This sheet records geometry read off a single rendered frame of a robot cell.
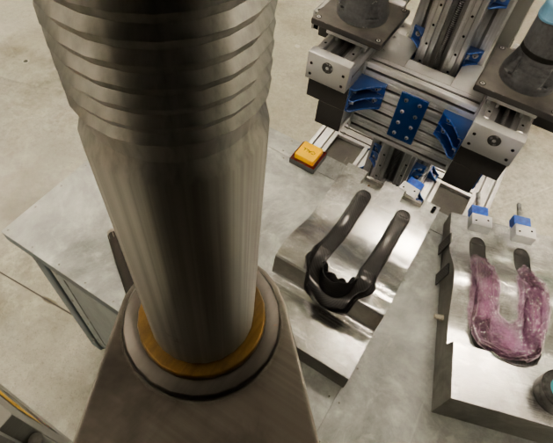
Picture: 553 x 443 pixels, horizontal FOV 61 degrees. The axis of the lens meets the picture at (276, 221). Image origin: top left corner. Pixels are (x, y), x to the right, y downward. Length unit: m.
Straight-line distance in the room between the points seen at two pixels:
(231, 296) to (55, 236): 1.09
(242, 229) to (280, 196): 1.11
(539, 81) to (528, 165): 1.52
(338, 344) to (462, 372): 0.25
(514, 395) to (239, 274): 0.91
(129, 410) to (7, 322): 1.89
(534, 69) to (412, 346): 0.76
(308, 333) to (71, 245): 0.61
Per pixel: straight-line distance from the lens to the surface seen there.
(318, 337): 1.03
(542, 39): 1.37
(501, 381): 1.06
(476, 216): 1.29
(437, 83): 1.51
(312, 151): 1.35
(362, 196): 1.21
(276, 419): 0.28
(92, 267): 1.20
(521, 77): 1.41
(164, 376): 0.28
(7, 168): 2.63
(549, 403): 1.06
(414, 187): 1.32
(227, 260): 0.18
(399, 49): 1.60
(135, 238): 0.17
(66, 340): 2.04
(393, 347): 1.12
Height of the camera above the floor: 1.81
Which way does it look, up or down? 55 degrees down
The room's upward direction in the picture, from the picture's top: 7 degrees clockwise
